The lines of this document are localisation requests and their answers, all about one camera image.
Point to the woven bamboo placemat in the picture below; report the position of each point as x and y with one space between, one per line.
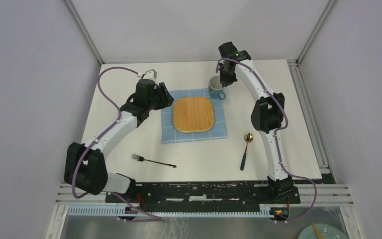
193 114

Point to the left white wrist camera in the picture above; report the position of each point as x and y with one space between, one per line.
149 74

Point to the wooden chopstick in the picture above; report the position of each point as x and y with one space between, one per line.
317 231

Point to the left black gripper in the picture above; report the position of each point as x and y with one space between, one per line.
166 99

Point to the white blue mug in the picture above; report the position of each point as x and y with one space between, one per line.
216 89

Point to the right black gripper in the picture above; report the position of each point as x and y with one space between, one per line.
225 80

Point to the black metal fork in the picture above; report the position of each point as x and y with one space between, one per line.
142 159

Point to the light blue cable duct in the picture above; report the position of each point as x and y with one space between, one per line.
123 211

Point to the blue checked cloth napkin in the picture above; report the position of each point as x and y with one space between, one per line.
171 135

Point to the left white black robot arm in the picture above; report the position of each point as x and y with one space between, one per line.
85 162

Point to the gold spoon teal handle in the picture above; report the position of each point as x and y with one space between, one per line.
248 139

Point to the green plate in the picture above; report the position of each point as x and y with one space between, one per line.
326 231

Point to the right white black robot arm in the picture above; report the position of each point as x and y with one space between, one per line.
267 117

